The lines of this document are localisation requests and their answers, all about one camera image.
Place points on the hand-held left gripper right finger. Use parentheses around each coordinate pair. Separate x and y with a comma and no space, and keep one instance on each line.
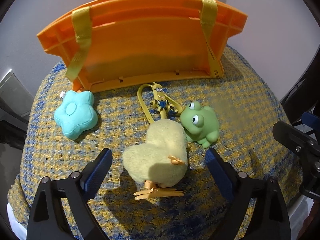
(220,175)

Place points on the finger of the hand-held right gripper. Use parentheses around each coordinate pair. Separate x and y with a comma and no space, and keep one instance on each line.
(310,121)
(287,135)

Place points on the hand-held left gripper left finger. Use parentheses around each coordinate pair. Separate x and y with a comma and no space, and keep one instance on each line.
(98,172)

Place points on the small yellow chick plush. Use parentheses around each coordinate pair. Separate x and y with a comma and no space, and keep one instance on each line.
(155,155)

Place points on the orange plastic crate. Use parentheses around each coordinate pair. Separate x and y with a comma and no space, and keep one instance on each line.
(150,50)

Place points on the person's right forearm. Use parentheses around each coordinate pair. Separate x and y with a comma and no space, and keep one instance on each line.
(313,217)

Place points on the black chair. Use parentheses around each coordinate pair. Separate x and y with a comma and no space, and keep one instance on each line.
(300,92)

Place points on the green rubber frog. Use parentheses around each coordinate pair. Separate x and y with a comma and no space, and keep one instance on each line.
(202,127)

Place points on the yellow blue plaid blanket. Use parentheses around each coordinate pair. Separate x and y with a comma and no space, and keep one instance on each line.
(250,100)

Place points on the teal star plush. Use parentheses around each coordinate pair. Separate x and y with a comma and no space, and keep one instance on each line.
(75,117)

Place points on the black equipment stand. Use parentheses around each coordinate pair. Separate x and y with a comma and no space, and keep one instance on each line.
(10,132)

